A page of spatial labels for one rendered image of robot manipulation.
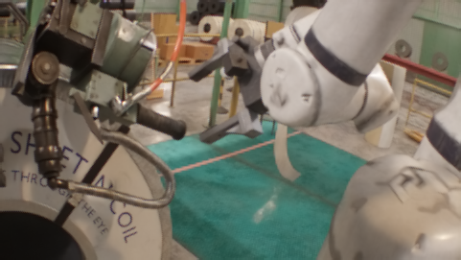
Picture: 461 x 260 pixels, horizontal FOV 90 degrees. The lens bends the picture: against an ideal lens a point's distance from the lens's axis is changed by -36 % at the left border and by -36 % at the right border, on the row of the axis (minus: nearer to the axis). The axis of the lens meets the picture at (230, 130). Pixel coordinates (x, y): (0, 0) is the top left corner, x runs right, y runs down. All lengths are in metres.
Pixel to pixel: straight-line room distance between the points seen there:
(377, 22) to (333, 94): 0.10
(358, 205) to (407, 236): 0.06
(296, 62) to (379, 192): 0.16
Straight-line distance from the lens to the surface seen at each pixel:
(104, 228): 0.91
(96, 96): 0.53
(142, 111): 0.61
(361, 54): 0.32
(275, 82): 0.36
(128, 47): 0.57
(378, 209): 0.24
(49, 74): 0.52
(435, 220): 0.25
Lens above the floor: 1.46
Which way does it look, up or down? 20 degrees down
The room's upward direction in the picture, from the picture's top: 8 degrees clockwise
